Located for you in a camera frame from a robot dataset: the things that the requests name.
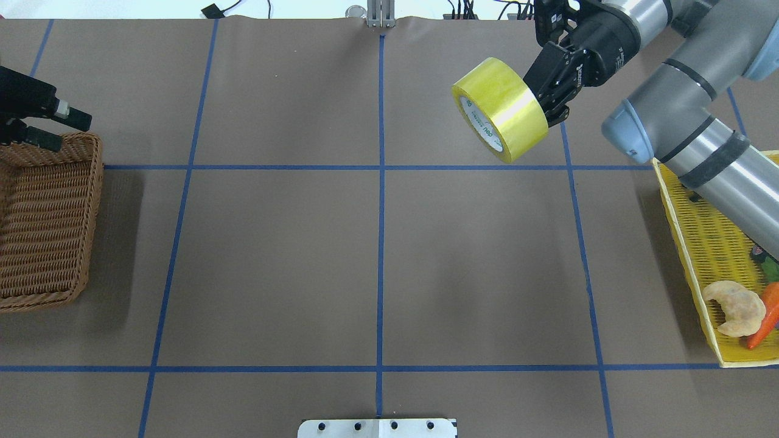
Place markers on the croissant toy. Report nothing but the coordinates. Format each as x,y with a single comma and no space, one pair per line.
743,309

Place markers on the aluminium frame post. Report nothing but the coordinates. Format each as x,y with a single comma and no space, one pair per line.
380,14

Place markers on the brown wicker basket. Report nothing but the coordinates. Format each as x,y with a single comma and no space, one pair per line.
50,202

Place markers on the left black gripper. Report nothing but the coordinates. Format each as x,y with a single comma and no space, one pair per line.
23,97

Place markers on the white pedestal column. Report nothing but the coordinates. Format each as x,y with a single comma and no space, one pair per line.
423,427

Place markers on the black usb hub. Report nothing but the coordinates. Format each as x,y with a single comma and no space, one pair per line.
461,10

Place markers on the yellow tape roll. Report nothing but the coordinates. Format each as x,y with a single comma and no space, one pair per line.
500,109

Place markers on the orange carrot toy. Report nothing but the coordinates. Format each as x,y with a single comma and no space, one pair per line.
769,298

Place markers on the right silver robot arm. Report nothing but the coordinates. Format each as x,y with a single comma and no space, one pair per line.
667,116

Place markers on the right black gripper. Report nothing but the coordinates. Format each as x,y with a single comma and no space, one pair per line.
610,44

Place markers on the yellow plastic basket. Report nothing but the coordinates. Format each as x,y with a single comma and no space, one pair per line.
712,248

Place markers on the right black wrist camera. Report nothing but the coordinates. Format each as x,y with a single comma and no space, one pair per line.
553,19

